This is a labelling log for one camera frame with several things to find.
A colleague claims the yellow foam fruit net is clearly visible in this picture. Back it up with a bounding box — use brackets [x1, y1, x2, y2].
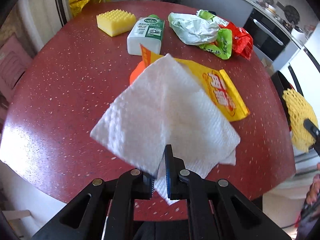
[282, 89, 318, 152]

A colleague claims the white paper towel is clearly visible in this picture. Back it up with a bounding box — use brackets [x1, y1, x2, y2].
[90, 55, 240, 199]

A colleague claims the person's right hand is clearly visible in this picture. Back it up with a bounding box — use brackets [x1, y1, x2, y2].
[306, 174, 320, 205]

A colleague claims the black built-in oven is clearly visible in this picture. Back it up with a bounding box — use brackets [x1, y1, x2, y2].
[244, 9, 299, 64]

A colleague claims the yellow snack bag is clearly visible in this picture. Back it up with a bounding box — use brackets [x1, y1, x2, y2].
[129, 43, 251, 123]

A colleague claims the red snack wrapper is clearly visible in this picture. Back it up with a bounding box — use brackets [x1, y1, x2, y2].
[219, 22, 253, 60]

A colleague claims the green snack wrapper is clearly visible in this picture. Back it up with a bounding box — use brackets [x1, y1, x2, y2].
[196, 10, 233, 60]

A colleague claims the pale green plastic bag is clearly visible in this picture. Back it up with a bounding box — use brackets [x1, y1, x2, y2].
[168, 12, 220, 46]

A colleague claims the white green Dettol bottle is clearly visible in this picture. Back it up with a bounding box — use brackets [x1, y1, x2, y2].
[127, 15, 165, 56]

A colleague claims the yellow sponge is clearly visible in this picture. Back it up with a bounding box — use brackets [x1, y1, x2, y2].
[96, 9, 137, 37]

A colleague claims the gold foil bag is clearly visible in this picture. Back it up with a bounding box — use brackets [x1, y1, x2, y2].
[68, 0, 104, 18]

